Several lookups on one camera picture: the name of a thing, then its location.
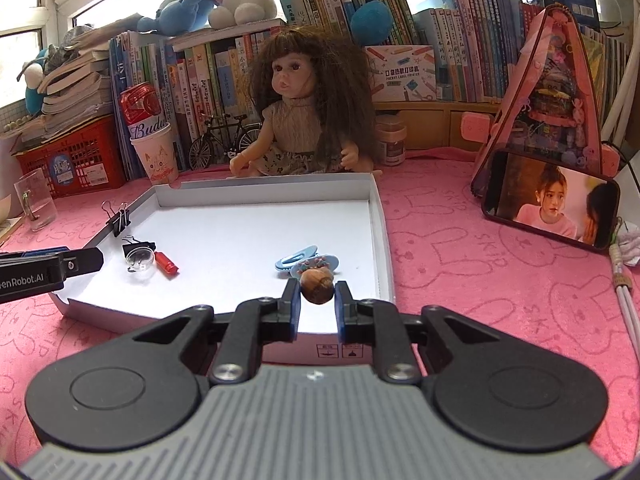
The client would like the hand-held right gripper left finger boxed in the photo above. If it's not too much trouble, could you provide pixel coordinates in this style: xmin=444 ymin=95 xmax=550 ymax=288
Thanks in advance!
xmin=115 ymin=277 xmax=302 ymax=385

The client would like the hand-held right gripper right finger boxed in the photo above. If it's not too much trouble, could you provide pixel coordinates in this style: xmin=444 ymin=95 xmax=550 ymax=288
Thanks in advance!
xmin=334 ymin=281 xmax=521 ymax=385

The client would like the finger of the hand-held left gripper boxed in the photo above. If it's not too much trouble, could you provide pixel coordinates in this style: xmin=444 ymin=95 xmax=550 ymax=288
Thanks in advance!
xmin=0 ymin=246 xmax=71 ymax=259
xmin=59 ymin=247 xmax=105 ymax=279

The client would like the small figurine brown head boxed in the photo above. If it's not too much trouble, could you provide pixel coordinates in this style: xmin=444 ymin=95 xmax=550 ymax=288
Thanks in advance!
xmin=291 ymin=255 xmax=342 ymax=306

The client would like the small clear plastic cup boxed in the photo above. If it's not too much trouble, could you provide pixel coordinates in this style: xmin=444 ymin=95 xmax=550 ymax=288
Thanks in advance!
xmin=124 ymin=247 xmax=155 ymax=272

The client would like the light blue hair clip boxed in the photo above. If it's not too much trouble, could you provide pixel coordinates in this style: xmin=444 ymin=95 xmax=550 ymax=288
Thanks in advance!
xmin=274 ymin=244 xmax=319 ymax=273

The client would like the small red cap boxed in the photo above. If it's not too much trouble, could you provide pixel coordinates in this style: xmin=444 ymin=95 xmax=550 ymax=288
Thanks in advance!
xmin=153 ymin=250 xmax=179 ymax=276

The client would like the white cardboard tray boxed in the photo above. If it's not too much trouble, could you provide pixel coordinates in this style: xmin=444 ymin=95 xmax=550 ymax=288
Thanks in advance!
xmin=48 ymin=172 xmax=398 ymax=367

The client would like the clear glass mug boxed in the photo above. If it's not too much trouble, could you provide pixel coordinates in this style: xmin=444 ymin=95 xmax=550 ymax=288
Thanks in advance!
xmin=14 ymin=168 xmax=58 ymax=232

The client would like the red plastic basket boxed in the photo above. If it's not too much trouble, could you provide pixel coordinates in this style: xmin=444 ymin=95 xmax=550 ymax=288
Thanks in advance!
xmin=15 ymin=114 xmax=127 ymax=198

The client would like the white paper cup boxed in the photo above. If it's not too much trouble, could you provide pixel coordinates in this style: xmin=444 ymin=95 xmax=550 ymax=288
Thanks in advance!
xmin=131 ymin=122 xmax=179 ymax=184

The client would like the pink rabbit print tablecloth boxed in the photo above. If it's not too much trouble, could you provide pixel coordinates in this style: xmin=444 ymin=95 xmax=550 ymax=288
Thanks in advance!
xmin=0 ymin=147 xmax=640 ymax=480

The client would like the black model bicycle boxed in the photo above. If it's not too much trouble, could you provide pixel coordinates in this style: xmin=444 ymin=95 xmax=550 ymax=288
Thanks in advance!
xmin=189 ymin=114 xmax=263 ymax=171

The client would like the stack of worn books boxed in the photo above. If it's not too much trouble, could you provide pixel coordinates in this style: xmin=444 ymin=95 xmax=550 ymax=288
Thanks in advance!
xmin=37 ymin=47 xmax=116 ymax=133

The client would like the blue and white plush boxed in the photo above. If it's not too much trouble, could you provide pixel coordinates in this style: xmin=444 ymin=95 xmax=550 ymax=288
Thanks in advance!
xmin=25 ymin=47 xmax=53 ymax=116

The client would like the red beer can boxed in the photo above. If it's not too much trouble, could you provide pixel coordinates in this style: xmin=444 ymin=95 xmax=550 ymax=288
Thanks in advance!
xmin=119 ymin=82 xmax=168 ymax=128

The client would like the small brown jar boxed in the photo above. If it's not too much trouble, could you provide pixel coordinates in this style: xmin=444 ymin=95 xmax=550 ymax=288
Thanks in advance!
xmin=376 ymin=125 xmax=407 ymax=167

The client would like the brown haired doll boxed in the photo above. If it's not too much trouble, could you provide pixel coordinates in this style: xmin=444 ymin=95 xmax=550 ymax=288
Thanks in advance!
xmin=230 ymin=30 xmax=383 ymax=178

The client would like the wooden drawer shelf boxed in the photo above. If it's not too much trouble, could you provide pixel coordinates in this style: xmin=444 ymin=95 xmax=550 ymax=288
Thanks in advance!
xmin=372 ymin=101 xmax=501 ymax=151

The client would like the row of standing books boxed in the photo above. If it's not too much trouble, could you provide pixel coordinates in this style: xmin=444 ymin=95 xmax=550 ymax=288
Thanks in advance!
xmin=107 ymin=30 xmax=288 ymax=181

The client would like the black smartphone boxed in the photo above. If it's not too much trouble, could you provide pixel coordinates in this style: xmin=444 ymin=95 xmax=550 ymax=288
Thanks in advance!
xmin=481 ymin=150 xmax=621 ymax=254

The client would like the white label printer box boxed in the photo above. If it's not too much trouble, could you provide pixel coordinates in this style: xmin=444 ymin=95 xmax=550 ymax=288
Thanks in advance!
xmin=365 ymin=45 xmax=436 ymax=103

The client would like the flat white book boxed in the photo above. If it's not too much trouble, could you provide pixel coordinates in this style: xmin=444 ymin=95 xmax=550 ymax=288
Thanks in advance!
xmin=167 ymin=19 xmax=286 ymax=52

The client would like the shelf row of books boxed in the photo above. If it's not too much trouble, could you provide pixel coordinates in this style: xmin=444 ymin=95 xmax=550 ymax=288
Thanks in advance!
xmin=272 ymin=0 xmax=631 ymax=126

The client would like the crumpled white tissue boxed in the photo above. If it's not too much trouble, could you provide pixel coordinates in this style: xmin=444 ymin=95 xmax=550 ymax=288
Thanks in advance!
xmin=620 ymin=220 xmax=640 ymax=266

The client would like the pink triangular dollhouse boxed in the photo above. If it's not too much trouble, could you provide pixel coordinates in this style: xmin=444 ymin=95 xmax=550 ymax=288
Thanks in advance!
xmin=461 ymin=4 xmax=622 ymax=201

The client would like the white window frame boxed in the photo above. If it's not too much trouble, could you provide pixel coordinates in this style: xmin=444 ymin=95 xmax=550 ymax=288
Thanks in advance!
xmin=0 ymin=0 xmax=211 ymax=111

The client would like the white cable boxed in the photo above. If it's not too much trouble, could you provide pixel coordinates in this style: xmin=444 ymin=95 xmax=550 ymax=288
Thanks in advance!
xmin=607 ymin=220 xmax=640 ymax=341

